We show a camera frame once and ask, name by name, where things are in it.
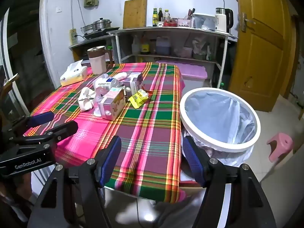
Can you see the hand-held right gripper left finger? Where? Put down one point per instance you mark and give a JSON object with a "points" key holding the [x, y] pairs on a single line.
{"points": [[111, 161]]}

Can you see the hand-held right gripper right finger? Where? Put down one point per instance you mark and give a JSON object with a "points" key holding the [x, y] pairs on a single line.
{"points": [[193, 161]]}

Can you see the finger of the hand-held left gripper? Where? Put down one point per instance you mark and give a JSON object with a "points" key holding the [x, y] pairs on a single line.
{"points": [[40, 118], [64, 129]]}

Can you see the white tissue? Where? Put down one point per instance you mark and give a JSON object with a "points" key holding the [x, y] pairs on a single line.
{"points": [[85, 102]]}

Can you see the white round trash bin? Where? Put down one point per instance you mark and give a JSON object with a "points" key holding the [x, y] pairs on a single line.
{"points": [[237, 147]]}

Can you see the pink printed carton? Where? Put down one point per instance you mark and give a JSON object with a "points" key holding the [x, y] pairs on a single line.
{"points": [[110, 104]]}

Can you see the white bottle with blue label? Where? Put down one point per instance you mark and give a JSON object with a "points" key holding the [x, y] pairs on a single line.
{"points": [[104, 83]]}

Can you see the yellow snack wrapper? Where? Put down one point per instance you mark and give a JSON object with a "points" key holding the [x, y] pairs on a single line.
{"points": [[137, 98]]}

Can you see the purple printed carton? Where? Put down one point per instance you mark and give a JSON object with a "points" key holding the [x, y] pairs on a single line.
{"points": [[133, 83]]}

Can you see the pink green plaid tablecloth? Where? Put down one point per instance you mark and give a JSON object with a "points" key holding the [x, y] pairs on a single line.
{"points": [[147, 133]]}

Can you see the wooden chair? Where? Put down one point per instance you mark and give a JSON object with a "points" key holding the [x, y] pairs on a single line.
{"points": [[10, 83]]}

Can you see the clear plastic bin liner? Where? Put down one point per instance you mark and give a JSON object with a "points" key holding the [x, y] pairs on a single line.
{"points": [[213, 116]]}

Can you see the white yellow tissue pack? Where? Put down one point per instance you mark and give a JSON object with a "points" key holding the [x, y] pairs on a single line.
{"points": [[73, 74]]}

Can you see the dark glass sliding door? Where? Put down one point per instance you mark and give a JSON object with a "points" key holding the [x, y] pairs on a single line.
{"points": [[26, 52]]}

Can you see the pink cup with brown lid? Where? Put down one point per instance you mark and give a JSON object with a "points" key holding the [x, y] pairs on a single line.
{"points": [[97, 63]]}

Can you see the small wooden shelf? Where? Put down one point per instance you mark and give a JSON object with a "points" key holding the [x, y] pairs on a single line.
{"points": [[78, 49]]}

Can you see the green plastic bottle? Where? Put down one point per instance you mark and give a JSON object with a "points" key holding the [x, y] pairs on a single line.
{"points": [[221, 86]]}

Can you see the brown jar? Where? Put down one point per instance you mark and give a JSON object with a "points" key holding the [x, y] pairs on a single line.
{"points": [[109, 57]]}

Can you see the yellowed power strip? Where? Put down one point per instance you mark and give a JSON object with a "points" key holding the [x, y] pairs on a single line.
{"points": [[73, 36]]}

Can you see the pink plastic stool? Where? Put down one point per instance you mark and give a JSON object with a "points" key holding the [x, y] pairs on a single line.
{"points": [[281, 144]]}

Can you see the pink lidded storage box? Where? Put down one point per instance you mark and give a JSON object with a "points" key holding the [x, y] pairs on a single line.
{"points": [[190, 71]]}

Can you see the steel pan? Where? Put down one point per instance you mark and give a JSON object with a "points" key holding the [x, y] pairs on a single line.
{"points": [[87, 28]]}

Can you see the pink bowl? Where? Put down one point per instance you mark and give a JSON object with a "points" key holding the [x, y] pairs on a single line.
{"points": [[187, 52]]}

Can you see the white plastic bottle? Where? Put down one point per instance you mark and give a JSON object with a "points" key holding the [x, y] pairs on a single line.
{"points": [[135, 46]]}

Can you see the steel pot with lid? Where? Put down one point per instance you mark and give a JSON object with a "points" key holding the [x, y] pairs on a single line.
{"points": [[102, 23]]}

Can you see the crumpled plastic bags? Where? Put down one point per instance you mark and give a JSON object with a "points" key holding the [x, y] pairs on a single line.
{"points": [[200, 48]]}

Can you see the yellow label oil bottle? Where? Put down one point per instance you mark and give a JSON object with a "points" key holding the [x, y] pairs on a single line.
{"points": [[144, 47]]}

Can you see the dark liquid jug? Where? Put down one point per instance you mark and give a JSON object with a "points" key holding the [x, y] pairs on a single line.
{"points": [[163, 47]]}

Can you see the grey kitchen shelf unit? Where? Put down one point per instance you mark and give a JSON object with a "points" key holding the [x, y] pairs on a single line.
{"points": [[166, 30]]}

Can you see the wooden cutting board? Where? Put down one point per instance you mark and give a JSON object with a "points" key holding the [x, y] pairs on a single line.
{"points": [[134, 14]]}

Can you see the pink box on counter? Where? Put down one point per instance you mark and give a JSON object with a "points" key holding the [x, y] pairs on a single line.
{"points": [[184, 23]]}

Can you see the white electric kettle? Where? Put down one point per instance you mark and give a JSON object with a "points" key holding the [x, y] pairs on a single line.
{"points": [[220, 22]]}

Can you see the green glass bottle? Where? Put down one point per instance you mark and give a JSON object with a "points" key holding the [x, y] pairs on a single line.
{"points": [[155, 17]]}

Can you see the clear seasoning bottle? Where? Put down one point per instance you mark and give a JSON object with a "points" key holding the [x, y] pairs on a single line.
{"points": [[166, 15]]}

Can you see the dark sauce bottle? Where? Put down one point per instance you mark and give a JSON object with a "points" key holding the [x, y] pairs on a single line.
{"points": [[160, 15]]}

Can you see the white wall switch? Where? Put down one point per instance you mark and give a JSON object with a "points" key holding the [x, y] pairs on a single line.
{"points": [[58, 9]]}

